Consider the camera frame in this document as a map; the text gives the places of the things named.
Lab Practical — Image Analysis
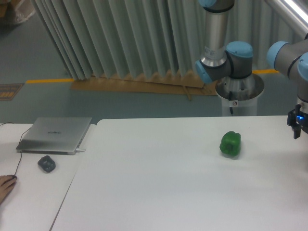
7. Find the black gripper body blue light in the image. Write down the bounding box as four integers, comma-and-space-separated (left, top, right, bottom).
286, 101, 308, 133

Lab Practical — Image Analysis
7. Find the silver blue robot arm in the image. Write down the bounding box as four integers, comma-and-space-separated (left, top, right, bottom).
195, 0, 308, 138

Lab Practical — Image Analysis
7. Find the green bell pepper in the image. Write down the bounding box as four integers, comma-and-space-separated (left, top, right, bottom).
219, 131, 241, 159

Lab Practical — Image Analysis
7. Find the person's bare hand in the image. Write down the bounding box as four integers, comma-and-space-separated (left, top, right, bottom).
0, 175, 17, 204

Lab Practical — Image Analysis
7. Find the brown cardboard sheet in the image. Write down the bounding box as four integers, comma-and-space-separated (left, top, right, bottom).
71, 70, 216, 100

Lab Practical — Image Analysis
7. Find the grey pleated curtain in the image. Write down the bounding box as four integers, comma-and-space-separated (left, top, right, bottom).
32, 0, 308, 80

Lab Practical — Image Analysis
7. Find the white usb plug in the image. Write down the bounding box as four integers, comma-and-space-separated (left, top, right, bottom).
76, 149, 86, 153

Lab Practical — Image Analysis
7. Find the silver closed laptop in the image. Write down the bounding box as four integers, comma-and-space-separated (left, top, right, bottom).
16, 117, 92, 154

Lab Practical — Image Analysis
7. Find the black small controller device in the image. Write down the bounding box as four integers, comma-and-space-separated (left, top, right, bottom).
38, 155, 56, 173

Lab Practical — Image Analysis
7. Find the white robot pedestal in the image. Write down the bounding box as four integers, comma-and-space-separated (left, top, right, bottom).
215, 74, 264, 116

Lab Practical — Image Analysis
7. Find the thin black mouse cable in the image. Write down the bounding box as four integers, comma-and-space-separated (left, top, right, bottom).
0, 122, 37, 176

